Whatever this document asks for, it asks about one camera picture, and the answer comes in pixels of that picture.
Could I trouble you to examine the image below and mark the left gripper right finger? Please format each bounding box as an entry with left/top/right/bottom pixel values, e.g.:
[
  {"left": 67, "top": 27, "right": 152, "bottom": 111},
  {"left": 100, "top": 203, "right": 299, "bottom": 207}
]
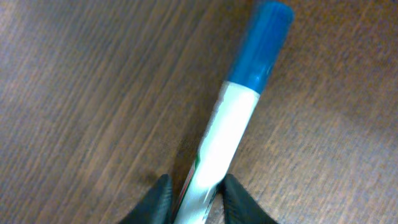
[{"left": 220, "top": 174, "right": 277, "bottom": 224}]

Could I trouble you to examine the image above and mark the white marker blue cap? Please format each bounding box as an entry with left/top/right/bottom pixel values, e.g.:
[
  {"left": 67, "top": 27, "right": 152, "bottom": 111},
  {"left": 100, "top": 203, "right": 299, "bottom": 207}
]
[{"left": 174, "top": 1, "right": 294, "bottom": 223}]

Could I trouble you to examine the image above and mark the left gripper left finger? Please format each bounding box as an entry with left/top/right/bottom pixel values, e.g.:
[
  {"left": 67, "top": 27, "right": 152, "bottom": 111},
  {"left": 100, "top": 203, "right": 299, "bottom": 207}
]
[{"left": 118, "top": 174, "right": 173, "bottom": 224}]

